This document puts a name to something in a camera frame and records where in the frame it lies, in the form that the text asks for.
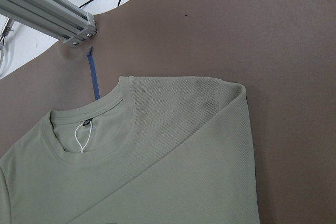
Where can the olive green t-shirt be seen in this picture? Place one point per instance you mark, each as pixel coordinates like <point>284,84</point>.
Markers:
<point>153,150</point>

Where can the aluminium frame post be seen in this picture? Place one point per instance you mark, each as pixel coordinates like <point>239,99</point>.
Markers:
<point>59,19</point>

